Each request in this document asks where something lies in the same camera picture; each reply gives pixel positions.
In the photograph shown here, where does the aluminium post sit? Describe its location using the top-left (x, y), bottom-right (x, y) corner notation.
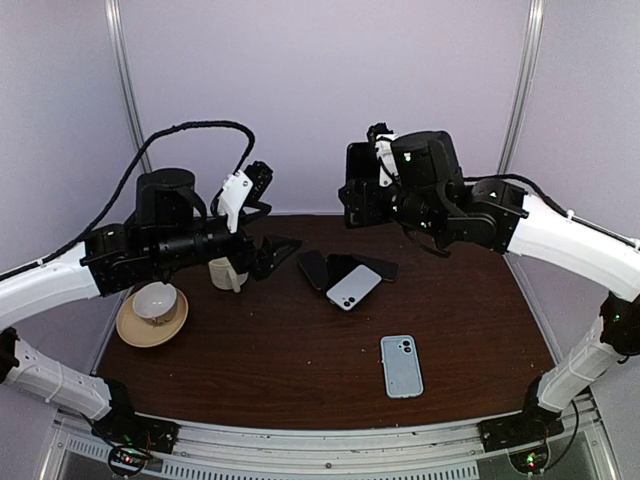
top-left (104, 0), bottom-right (144, 149)
top-left (497, 0), bottom-right (546, 174)

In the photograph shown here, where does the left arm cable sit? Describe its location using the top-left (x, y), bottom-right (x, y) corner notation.
top-left (39, 118), bottom-right (256, 264)

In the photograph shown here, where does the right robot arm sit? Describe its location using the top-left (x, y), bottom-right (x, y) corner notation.
top-left (338, 123), bottom-right (639, 442)

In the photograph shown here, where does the purple-edged phone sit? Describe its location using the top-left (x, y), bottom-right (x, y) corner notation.
top-left (297, 250), bottom-right (329, 291)
top-left (352, 254), bottom-right (399, 283)

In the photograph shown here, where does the white ceramic bowl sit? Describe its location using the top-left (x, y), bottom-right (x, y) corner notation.
top-left (132, 282), bottom-right (178, 324)

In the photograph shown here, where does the left aluminium post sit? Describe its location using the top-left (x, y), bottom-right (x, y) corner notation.
top-left (104, 0), bottom-right (144, 149)

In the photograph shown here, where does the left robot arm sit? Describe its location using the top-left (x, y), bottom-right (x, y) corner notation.
top-left (1, 161), bottom-right (301, 444)

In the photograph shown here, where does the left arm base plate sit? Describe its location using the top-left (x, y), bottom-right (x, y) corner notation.
top-left (89, 414), bottom-right (180, 454)

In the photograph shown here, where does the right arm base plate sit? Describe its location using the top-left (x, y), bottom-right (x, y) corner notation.
top-left (478, 412), bottom-right (564, 452)

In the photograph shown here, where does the purple-edged phone left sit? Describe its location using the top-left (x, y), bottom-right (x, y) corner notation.
top-left (297, 250), bottom-right (329, 291)

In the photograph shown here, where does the beige saucer plate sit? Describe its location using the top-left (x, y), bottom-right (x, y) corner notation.
top-left (116, 289), bottom-right (189, 348)

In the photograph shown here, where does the right aluminium post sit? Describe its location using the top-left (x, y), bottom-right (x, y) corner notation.
top-left (497, 0), bottom-right (546, 174)

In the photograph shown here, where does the purple-edged phone right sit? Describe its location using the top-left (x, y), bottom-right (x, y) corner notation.
top-left (352, 254), bottom-right (399, 283)

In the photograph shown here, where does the front aluminium rail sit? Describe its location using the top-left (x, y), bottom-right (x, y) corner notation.
top-left (35, 394), bottom-right (622, 479)

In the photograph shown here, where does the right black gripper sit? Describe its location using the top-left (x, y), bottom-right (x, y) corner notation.
top-left (341, 175), bottom-right (449, 238)

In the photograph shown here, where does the cream ribbed mug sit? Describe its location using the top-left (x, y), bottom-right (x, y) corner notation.
top-left (208, 257), bottom-right (248, 293)

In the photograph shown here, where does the white phone dual camera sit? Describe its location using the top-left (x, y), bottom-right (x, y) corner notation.
top-left (325, 265), bottom-right (382, 311)

